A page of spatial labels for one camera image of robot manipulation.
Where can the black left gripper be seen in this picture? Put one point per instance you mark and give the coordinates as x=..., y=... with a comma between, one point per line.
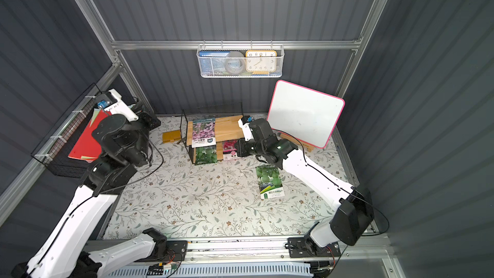
x=147, y=121

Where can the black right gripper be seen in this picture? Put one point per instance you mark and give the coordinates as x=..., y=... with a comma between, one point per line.
x=244, y=148

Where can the green plant seed bag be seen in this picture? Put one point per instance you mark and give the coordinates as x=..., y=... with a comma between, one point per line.
x=269, y=181

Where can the black wire wooden shelf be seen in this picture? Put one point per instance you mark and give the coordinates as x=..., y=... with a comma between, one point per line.
x=227, y=127

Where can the purple flower seed bag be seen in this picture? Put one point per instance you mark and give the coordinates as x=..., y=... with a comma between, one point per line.
x=203, y=132

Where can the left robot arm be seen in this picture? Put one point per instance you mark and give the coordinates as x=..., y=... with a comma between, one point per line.
x=62, y=255

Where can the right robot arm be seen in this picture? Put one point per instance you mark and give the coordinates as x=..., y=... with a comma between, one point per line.
x=352, y=206

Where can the pink flower seed bag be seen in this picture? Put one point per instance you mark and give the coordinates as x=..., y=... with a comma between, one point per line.
x=229, y=150

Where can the dark green seed bag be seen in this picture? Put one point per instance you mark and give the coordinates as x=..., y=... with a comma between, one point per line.
x=205, y=155

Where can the wooden easel stand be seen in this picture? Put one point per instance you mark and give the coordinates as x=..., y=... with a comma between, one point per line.
x=307, y=147

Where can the pink framed whiteboard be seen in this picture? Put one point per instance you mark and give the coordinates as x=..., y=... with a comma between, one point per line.
x=304, y=113

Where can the yellow square clock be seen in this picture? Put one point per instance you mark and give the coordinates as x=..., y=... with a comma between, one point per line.
x=261, y=61

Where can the grey tape roll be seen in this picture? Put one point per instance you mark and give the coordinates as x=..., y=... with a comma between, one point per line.
x=234, y=63

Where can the blue box in basket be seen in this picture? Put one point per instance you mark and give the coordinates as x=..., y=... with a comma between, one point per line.
x=212, y=63

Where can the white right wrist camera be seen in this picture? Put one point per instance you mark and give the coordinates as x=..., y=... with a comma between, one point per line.
x=244, y=124

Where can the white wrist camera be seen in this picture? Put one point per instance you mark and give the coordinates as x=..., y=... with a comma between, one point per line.
x=244, y=124
x=111, y=102

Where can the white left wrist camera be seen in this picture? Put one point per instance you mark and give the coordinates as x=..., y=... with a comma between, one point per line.
x=111, y=102

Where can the black wire wall basket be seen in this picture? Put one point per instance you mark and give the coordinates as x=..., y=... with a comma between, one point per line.
x=54, y=154

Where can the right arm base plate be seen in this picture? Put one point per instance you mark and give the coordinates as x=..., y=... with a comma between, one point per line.
x=299, y=247

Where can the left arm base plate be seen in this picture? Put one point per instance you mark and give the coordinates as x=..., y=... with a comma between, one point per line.
x=173, y=250

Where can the white perforated cable tray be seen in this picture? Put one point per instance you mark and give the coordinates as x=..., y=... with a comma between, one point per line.
x=270, y=269

